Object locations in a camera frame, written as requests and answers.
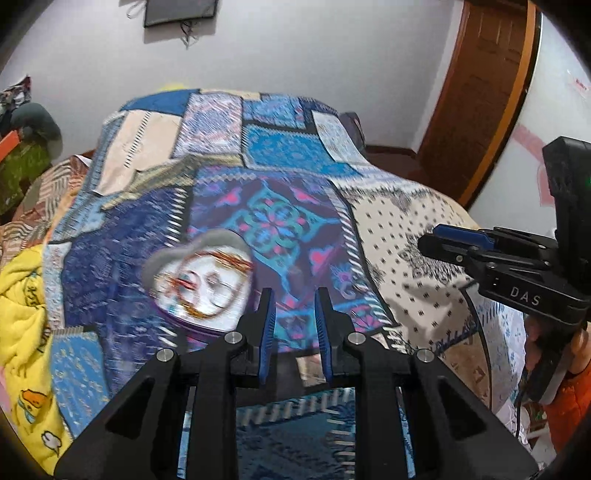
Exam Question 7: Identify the green patterned cloth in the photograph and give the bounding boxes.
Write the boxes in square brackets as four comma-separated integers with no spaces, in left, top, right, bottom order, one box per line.
[0,138,52,215]

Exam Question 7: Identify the orange sleeved right forearm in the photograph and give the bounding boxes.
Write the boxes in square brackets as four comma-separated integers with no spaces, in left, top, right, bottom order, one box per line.
[540,364,591,455]

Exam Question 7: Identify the blue patchwork blanket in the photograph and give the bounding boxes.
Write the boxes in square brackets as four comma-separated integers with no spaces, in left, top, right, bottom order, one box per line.
[41,88,529,480]

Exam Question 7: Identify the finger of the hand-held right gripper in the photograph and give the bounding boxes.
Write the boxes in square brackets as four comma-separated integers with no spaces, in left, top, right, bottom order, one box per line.
[433,224,557,254]
[418,233,497,280]

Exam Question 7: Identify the yellow cartoon blanket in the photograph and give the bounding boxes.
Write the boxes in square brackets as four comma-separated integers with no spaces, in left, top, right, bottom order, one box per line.
[0,244,95,476]

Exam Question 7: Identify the heart-shaped purple tin box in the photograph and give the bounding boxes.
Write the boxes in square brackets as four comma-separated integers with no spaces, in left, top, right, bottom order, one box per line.
[141,230,256,334]

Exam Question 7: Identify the person's right hand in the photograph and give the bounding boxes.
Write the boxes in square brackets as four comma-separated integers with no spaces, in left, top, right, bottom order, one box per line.
[523,316,591,376]

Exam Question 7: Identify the orange box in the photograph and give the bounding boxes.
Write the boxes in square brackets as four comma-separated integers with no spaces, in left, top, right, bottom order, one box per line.
[0,130,25,161]

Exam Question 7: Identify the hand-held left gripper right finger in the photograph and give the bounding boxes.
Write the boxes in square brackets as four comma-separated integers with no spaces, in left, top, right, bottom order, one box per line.
[314,286,539,480]

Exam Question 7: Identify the small black wall monitor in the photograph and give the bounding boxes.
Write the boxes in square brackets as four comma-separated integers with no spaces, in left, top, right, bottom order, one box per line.
[143,0,221,29]

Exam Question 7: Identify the dark blue bag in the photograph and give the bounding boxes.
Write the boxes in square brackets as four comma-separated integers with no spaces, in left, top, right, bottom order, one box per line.
[341,111,369,149]

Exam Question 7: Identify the brown wooden door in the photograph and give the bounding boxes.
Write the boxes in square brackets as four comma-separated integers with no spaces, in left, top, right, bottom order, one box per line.
[414,0,540,206]

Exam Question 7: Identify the orange striped quilt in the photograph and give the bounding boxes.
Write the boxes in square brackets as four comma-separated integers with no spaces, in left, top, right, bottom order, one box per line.
[0,154,95,261]

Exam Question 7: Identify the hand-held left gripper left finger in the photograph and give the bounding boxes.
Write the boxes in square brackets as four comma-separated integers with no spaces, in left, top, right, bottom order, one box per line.
[53,287,278,480]

